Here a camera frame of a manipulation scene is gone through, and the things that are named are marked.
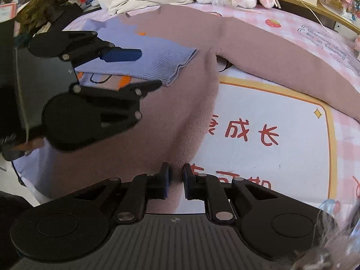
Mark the olive green cloth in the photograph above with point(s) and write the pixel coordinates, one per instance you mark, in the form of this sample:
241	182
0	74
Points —
36	13

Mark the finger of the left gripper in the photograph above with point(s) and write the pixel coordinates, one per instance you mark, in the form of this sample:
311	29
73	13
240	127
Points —
79	47
86	115

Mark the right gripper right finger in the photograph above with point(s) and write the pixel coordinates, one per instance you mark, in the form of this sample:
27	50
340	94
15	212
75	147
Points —
269	223

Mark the purple and brown sweater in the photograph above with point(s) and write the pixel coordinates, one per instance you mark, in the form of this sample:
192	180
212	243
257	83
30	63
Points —
182	89

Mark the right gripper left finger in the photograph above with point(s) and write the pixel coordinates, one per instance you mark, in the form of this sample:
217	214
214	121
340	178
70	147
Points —
76	225

